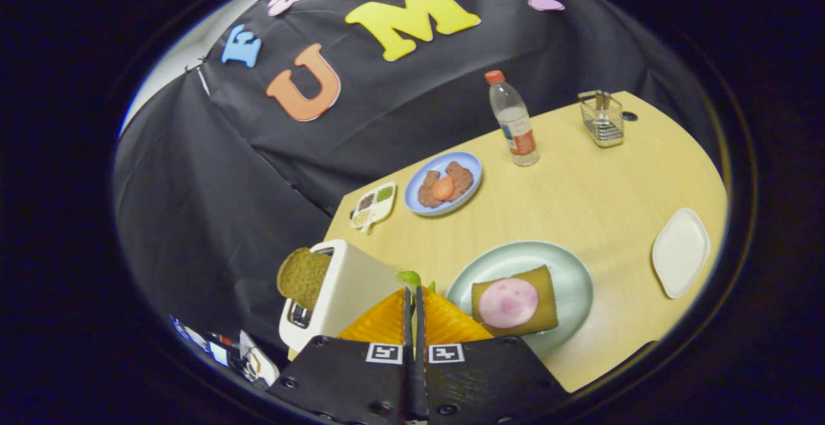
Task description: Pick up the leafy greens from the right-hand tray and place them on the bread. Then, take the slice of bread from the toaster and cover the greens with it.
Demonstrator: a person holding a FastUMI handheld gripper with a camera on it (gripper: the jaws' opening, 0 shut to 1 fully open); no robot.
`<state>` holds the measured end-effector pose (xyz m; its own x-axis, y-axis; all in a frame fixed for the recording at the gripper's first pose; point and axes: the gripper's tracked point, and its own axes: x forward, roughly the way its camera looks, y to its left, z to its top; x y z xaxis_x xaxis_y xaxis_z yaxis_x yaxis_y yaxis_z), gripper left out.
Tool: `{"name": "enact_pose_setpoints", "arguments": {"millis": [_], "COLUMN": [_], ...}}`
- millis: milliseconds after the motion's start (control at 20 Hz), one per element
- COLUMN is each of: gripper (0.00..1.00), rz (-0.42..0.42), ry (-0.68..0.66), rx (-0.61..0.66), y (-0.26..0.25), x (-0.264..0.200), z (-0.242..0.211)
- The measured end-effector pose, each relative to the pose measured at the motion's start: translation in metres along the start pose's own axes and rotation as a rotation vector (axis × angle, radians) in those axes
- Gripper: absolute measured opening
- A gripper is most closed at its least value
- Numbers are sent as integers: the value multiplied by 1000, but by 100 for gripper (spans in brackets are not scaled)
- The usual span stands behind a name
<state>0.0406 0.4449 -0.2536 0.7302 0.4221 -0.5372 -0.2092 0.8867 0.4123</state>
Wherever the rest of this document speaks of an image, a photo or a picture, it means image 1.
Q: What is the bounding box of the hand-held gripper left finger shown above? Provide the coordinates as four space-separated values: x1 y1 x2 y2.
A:
267 286 414 423

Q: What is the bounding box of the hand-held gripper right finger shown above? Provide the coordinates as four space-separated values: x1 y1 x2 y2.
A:
414 286 568 424

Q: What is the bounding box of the brown bread slice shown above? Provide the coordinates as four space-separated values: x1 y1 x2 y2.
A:
471 265 559 338
277 247 333 311

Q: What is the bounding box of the green lettuce leaf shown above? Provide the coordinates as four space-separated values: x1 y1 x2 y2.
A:
395 270 436 293

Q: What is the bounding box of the pink ham slice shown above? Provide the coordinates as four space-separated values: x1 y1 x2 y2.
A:
478 277 539 329

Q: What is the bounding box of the cream white toaster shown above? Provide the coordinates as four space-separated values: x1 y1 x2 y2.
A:
278 239 403 353

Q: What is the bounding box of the pale green round plate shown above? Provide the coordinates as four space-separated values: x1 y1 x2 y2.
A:
446 240 594 358

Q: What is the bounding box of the white divided seasoning tray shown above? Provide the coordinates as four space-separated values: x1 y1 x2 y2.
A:
350 181 397 232

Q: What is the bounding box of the brown meat patty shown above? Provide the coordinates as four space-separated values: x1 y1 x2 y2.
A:
446 161 474 201
418 170 442 209

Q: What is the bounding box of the blue round plate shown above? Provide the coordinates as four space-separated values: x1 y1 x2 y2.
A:
404 152 483 217

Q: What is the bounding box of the white square plate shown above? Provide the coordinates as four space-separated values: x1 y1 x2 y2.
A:
652 208 711 299

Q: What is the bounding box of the clear bottle with red cap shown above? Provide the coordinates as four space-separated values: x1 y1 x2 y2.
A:
485 70 541 167

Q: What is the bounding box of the metal wire utensil basket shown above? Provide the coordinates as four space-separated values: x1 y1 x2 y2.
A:
578 90 625 148

